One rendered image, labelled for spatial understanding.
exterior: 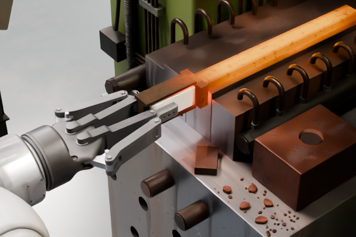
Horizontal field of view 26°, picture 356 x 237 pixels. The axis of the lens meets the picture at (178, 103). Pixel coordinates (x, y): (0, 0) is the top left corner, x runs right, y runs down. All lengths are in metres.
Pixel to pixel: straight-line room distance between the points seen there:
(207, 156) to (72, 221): 1.24
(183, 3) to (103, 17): 1.85
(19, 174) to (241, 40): 0.42
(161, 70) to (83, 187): 1.26
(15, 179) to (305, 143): 0.36
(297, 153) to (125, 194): 0.37
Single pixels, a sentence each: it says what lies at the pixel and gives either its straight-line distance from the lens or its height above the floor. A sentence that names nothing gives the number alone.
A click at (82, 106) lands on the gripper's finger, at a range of 0.99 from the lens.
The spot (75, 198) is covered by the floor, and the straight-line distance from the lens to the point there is 2.31.
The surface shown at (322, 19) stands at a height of 1.01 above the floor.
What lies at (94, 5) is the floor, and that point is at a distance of 3.18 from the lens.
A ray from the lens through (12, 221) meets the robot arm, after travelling 0.69.
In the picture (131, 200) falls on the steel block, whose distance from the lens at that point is 1.23.
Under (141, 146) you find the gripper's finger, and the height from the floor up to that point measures 0.99.
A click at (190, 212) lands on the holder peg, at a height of 0.88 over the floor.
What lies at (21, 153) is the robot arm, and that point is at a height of 1.04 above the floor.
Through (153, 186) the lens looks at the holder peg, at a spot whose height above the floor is 0.88.
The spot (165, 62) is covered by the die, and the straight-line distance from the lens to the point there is 1.11.
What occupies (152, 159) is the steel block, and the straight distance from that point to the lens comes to 1.10.
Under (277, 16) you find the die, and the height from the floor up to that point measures 0.99.
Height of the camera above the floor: 1.62
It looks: 38 degrees down
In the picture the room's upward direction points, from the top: straight up
